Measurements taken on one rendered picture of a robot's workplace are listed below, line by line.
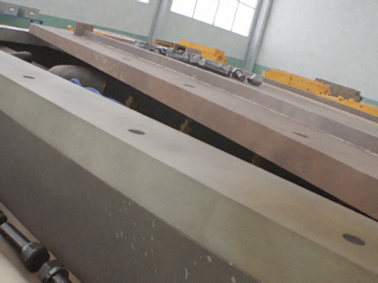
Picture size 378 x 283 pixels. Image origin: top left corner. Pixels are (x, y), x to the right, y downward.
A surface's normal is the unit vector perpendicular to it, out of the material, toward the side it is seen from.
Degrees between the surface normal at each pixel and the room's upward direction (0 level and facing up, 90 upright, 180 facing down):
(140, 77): 90
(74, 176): 90
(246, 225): 90
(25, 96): 90
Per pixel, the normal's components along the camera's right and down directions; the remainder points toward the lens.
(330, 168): -0.80, -0.07
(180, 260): -0.63, 0.02
